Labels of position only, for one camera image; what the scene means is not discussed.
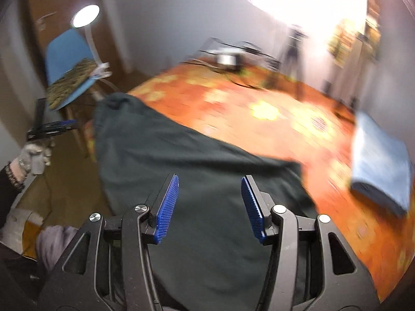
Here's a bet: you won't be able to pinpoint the leopard print cushion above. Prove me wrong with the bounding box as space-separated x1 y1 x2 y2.
45 58 99 109

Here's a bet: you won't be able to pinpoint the white power strip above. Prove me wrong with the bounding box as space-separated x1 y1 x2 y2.
207 48 242 68

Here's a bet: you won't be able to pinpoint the colourful patterned cloth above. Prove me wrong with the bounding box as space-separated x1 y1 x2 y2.
327 0 382 67

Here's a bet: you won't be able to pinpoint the white clip desk lamp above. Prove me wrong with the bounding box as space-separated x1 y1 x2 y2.
70 5 112 80

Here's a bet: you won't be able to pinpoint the orange floral tablecloth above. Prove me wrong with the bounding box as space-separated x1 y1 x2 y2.
128 56 415 302

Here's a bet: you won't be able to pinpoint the small black tripod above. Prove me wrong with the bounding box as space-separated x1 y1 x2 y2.
266 26 307 101

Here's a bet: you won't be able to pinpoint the blue chair with wooden legs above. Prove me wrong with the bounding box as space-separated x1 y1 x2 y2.
45 29 114 159

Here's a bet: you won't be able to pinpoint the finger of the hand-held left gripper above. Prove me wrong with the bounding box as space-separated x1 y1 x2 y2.
45 120 78 131
36 98 46 128

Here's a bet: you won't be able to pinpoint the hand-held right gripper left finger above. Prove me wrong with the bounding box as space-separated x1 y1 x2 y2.
37 173 179 311

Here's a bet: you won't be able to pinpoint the person's grey striped trousers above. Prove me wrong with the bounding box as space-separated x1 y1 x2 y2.
36 225 80 273

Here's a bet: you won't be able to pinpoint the folded light blue towel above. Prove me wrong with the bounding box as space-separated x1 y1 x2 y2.
350 112 414 216

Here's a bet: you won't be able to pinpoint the person's left hand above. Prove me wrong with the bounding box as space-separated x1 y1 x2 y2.
15 141 53 176

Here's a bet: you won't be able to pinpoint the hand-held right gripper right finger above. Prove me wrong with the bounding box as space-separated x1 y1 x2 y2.
240 175 381 311

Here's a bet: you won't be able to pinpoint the person's left forearm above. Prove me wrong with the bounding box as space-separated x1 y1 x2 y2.
0 160 26 224

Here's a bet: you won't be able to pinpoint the dark green pants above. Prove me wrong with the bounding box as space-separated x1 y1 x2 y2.
92 92 318 311

